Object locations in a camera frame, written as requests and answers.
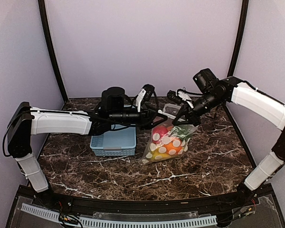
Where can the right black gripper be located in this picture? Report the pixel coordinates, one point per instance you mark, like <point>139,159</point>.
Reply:
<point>191,116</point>

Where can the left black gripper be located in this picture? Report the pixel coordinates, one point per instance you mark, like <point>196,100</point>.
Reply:
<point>146,120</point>

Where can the red toy apple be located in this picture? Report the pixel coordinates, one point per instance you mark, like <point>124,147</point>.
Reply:
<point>158,134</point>

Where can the green toy bell pepper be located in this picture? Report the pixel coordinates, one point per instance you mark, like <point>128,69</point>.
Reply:
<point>183,131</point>

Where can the clear dotted zip bag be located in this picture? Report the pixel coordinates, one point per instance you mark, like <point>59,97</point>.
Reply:
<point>171,110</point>

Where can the orange toy orange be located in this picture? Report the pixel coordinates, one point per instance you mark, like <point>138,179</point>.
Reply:
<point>174,147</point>

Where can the yellow toy banana bunch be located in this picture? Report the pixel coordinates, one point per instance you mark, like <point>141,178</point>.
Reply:
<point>155,153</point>

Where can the blue perforated plastic basket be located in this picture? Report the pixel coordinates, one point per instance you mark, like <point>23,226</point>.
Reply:
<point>115,143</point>

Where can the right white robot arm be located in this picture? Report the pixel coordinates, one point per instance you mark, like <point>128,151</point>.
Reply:
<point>259,107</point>

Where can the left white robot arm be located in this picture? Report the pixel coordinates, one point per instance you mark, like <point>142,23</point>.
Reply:
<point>115,108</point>

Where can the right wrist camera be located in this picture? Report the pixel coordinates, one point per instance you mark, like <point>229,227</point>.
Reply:
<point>181,96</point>

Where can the grey slotted cable duct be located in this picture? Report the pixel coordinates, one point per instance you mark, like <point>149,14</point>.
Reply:
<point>107,220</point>

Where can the black front rail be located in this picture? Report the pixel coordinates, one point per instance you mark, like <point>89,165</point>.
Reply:
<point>221,205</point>

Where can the right black frame post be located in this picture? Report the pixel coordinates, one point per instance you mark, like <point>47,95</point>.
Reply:
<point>239,37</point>

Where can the black frame post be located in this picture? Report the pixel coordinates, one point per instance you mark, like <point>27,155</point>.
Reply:
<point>50,49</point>
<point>239,37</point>

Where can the left black frame post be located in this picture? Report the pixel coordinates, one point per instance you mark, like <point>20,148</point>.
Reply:
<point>50,49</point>

